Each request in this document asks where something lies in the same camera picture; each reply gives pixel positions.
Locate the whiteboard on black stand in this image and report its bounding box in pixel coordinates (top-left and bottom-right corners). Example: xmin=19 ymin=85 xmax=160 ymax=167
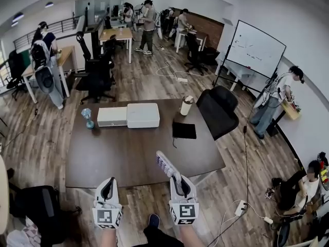
xmin=212 ymin=19 xmax=287 ymax=94

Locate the black backpack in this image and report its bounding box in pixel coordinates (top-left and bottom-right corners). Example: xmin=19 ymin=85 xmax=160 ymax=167
xmin=9 ymin=185 xmax=66 ymax=243

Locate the black pouch with cord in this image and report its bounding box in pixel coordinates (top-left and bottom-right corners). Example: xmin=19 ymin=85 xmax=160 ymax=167
xmin=171 ymin=121 xmax=197 ymax=149

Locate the person's right forearm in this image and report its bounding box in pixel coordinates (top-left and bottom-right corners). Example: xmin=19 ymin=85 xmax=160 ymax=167
xmin=178 ymin=224 xmax=199 ymax=247

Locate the black hanging cable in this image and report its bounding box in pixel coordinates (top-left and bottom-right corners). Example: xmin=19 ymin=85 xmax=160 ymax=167
xmin=241 ymin=72 xmax=280 ymax=205

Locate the dark brown table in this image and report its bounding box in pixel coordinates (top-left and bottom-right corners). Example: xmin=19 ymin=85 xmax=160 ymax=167
xmin=65 ymin=98 xmax=226 ymax=189

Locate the wooden desk with white legs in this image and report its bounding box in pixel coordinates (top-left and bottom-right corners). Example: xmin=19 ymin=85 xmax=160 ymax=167
xmin=98 ymin=27 xmax=133 ymax=64
xmin=21 ymin=45 xmax=79 ymax=104

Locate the white rounded printer box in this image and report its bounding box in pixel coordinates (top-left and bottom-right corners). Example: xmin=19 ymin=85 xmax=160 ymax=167
xmin=126 ymin=102 xmax=161 ymax=129

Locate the small light wooden table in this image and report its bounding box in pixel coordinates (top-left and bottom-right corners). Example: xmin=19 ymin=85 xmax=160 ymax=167
xmin=281 ymin=99 xmax=302 ymax=121

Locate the black office chair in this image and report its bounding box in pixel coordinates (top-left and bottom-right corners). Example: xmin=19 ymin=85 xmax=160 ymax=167
xmin=74 ymin=31 xmax=117 ymax=105
xmin=6 ymin=49 xmax=27 ymax=100
xmin=195 ymin=85 xmax=240 ymax=142
xmin=184 ymin=32 xmax=209 ymax=76

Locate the person's dark trouser leg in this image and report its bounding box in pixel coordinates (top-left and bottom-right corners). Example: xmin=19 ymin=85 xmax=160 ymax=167
xmin=132 ymin=224 xmax=186 ymax=247

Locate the beige tumbler with lid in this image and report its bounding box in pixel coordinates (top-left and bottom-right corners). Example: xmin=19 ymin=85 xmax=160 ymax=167
xmin=179 ymin=95 xmax=195 ymax=117

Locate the person's dark shoe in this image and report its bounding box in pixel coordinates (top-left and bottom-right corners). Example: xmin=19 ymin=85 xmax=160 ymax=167
xmin=148 ymin=213 xmax=161 ymax=229

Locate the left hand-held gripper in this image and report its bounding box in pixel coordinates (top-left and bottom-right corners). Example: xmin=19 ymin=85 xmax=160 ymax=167
xmin=92 ymin=177 xmax=124 ymax=230

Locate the white floor cable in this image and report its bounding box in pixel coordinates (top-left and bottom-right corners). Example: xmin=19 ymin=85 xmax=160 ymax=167
xmin=155 ymin=46 xmax=190 ymax=80

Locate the person's left forearm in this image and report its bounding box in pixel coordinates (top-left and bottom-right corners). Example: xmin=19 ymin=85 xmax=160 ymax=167
xmin=99 ymin=226 xmax=118 ymax=247

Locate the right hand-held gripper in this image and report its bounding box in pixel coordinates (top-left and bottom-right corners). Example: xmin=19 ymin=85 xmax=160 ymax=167
xmin=169 ymin=174 xmax=200 ymax=226

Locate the white table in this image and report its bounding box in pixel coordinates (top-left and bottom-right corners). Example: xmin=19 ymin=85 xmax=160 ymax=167
xmin=215 ymin=52 xmax=259 ymax=92

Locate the white calculator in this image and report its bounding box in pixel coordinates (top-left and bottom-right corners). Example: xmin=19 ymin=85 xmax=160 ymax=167
xmin=156 ymin=150 xmax=182 ymax=181

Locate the flat white box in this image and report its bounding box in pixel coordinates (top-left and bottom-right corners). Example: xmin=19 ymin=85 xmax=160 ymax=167
xmin=97 ymin=107 xmax=128 ymax=128

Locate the black metal railing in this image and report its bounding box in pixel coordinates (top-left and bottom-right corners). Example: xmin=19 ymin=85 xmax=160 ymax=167
xmin=12 ymin=15 xmax=81 ymax=51

